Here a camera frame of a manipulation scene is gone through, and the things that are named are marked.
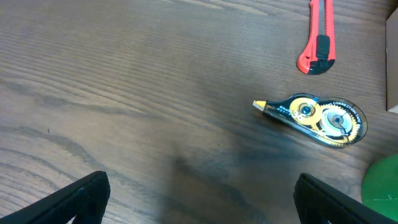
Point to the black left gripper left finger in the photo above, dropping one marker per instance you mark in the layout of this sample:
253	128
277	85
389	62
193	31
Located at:
82	202

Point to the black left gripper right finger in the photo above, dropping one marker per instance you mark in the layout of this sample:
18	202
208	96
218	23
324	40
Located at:
319	203

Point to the red utility knife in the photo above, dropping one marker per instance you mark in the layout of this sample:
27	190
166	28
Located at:
319	55

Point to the green tape roll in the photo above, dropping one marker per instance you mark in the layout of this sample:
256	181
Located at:
379	187

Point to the yellow black correction tape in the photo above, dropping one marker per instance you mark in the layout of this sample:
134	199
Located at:
332	121

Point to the brown cardboard box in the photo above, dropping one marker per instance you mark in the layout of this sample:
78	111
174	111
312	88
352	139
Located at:
391	62

